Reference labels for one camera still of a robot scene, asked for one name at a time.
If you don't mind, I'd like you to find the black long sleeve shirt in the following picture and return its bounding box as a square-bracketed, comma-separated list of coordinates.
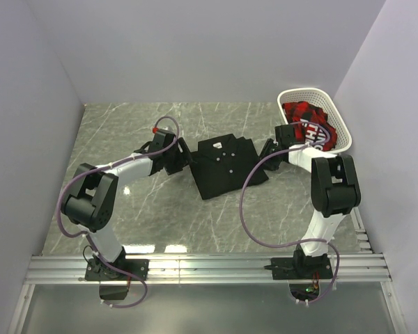
[189, 134, 258, 200]

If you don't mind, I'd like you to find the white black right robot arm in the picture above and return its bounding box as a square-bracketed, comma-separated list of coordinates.
[263, 145, 362, 279]

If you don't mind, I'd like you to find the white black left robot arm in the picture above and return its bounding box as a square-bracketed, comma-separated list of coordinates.
[58, 134, 192, 280]

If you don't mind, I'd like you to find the red black plaid shirt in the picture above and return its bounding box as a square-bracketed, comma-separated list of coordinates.
[281, 101, 337, 152]

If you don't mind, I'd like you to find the white plastic laundry basket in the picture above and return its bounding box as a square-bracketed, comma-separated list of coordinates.
[277, 88, 352, 154]

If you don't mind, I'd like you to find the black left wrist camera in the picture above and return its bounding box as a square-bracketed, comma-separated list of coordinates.
[148, 127, 176, 153]

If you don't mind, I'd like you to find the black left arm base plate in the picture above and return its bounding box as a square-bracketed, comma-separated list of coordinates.
[84, 259, 150, 302]

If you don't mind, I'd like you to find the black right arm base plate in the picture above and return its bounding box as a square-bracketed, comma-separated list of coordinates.
[264, 253, 336, 303]

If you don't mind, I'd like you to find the aluminium rail frame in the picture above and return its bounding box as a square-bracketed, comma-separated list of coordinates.
[6, 152, 405, 334]

